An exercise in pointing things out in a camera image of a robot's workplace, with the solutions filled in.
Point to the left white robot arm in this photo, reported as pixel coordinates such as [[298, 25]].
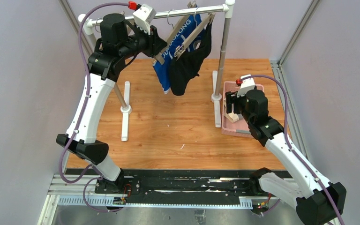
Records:
[[120, 40]]

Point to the grey beige underwear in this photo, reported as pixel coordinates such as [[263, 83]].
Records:
[[232, 117]]

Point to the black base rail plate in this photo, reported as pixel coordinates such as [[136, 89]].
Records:
[[184, 187]]

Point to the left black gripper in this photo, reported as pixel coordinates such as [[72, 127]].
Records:
[[157, 43]]

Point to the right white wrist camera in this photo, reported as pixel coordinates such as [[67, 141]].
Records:
[[245, 83]]

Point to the black underwear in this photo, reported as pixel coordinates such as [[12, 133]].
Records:
[[187, 67]]

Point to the white clothes rack frame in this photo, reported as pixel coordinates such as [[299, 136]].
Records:
[[86, 25]]

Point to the beige hanger of black underwear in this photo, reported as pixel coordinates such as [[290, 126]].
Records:
[[198, 28]]

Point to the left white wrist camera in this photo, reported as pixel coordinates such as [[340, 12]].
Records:
[[143, 16]]

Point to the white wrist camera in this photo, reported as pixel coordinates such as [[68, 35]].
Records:
[[143, 16], [245, 83]]

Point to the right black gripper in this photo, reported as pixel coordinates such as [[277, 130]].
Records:
[[231, 101]]

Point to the beige hanger of grey underwear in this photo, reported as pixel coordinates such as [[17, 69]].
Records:
[[181, 30]]

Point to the blue white underwear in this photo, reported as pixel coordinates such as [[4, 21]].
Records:
[[162, 71]]

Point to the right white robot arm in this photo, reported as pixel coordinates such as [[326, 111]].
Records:
[[314, 197]]

